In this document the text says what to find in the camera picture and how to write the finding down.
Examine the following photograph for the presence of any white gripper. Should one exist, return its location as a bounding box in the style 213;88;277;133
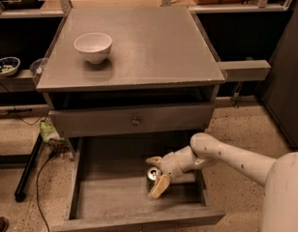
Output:
145;153;184;201

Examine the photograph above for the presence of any green soda can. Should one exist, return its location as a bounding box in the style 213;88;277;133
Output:
146;166;161;191

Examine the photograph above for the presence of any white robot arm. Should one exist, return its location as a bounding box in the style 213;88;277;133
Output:
146;132;298;232

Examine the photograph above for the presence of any open grey middle drawer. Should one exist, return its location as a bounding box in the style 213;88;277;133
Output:
52;131;224;232

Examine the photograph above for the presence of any round drawer knob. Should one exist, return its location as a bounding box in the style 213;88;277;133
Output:
132;117;140;126

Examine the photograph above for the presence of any closed grey top drawer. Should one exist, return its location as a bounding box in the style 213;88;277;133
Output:
49;102;214;137

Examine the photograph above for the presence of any grey wooden drawer cabinet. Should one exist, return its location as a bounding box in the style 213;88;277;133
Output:
32;6;227;160

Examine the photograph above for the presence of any green snack bag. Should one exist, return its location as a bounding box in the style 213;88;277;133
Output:
40;120;66;146

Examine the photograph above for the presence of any white ceramic bowl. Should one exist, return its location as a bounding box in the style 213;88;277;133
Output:
74;33;112;64

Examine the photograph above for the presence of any black metal bar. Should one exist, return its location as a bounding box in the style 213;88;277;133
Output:
15;134;43;202

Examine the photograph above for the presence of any clear glass bowl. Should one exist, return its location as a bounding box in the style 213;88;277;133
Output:
29;58;47;75

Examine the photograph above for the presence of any grey left low shelf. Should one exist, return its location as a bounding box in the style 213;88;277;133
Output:
0;70;36;93

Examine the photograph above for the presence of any brown shoe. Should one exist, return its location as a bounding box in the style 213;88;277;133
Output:
0;217;9;232

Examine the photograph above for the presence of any blue patterned bowl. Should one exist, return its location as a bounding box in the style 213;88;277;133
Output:
0;57;20;76

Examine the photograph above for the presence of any black floor cable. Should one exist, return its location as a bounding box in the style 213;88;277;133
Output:
35;152;56;232

